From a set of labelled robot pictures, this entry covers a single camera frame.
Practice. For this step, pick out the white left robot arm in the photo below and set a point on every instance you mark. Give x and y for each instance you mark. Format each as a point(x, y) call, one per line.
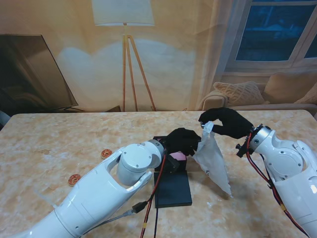
point(99, 193)

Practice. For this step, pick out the white plastic bag orange logo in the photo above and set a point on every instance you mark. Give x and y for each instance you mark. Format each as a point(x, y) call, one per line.
point(210, 161)

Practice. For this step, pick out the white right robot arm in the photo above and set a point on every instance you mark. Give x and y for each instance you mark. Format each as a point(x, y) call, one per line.
point(284, 158)

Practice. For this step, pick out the orange glazed mini donut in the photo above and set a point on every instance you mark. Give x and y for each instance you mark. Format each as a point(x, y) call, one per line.
point(71, 181)
point(103, 154)

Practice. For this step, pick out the black gift box pink inside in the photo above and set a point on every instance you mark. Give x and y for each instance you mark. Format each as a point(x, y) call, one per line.
point(177, 156)

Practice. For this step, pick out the tripod floor lamp white shade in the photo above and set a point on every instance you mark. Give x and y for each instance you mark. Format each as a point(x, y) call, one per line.
point(123, 12)

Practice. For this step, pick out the white framed window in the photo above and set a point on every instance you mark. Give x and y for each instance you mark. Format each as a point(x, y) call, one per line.
point(267, 37)

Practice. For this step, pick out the sheer cream curtain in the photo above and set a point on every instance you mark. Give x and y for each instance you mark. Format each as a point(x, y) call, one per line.
point(210, 49)

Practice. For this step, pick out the cream knitted pillow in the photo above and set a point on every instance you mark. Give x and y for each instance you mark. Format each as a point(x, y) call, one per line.
point(309, 98)
point(240, 93)

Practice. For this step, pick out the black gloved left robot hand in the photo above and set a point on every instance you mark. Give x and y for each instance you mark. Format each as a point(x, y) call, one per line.
point(182, 140)

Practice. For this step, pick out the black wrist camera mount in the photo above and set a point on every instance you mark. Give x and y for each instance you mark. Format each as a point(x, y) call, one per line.
point(172, 163)
point(241, 151)

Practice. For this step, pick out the beige sofa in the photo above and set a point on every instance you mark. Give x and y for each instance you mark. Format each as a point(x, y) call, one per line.
point(213, 100)

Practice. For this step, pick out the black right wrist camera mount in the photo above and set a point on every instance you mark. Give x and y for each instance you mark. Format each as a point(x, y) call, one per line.
point(241, 151)

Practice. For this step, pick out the dark grey chair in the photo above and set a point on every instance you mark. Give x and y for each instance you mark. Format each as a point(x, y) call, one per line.
point(3, 119)

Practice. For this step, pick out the black gift box lid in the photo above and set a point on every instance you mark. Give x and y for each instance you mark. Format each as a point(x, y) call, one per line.
point(175, 193)

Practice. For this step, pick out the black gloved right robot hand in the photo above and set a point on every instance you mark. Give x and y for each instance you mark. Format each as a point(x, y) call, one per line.
point(232, 124)

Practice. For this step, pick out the plain beige pillow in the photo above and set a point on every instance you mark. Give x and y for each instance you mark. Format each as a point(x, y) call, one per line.
point(287, 86)

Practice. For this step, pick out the dark flat television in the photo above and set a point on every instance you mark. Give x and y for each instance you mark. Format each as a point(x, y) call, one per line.
point(24, 74)

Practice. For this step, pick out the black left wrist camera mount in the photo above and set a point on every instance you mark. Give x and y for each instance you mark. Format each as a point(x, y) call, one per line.
point(172, 163)

